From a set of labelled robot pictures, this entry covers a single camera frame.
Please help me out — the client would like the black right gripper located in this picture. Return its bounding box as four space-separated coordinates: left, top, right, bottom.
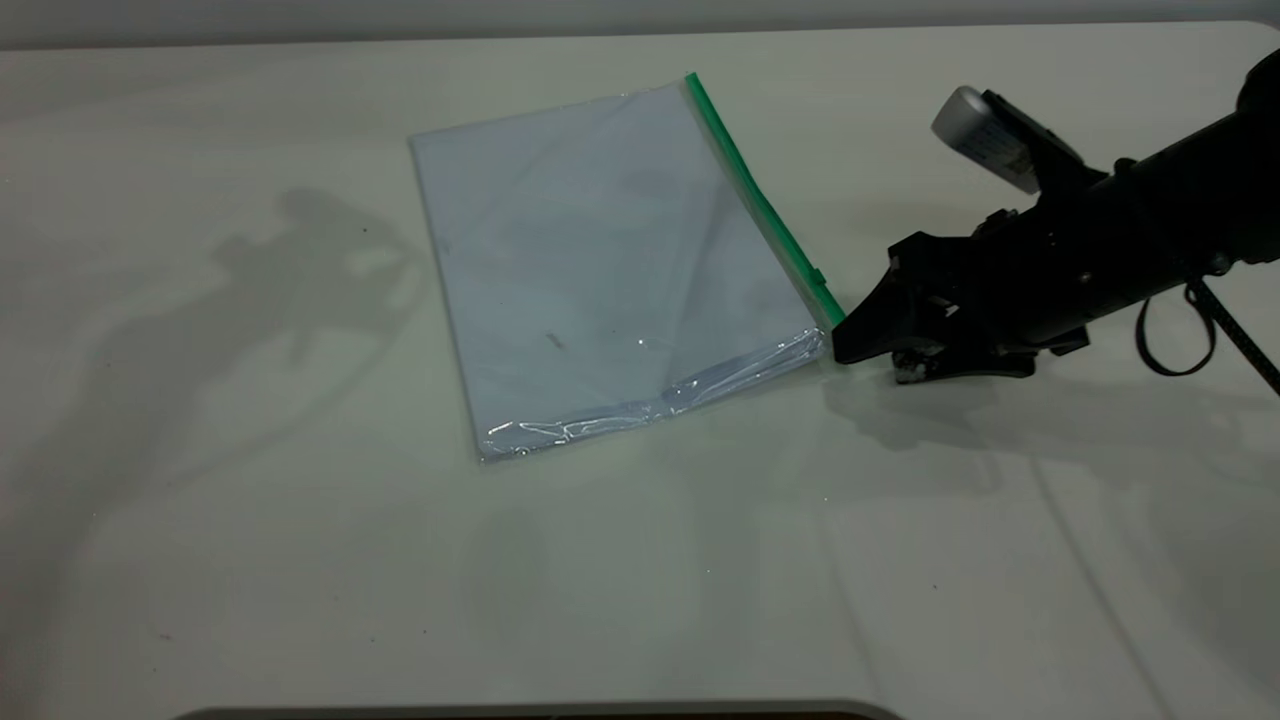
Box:
831 172 1139 386

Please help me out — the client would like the clear zip bag green strip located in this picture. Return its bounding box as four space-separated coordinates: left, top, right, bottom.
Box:
408 72 849 463

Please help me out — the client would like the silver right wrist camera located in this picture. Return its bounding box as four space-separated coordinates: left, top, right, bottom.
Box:
931 86 1111 197

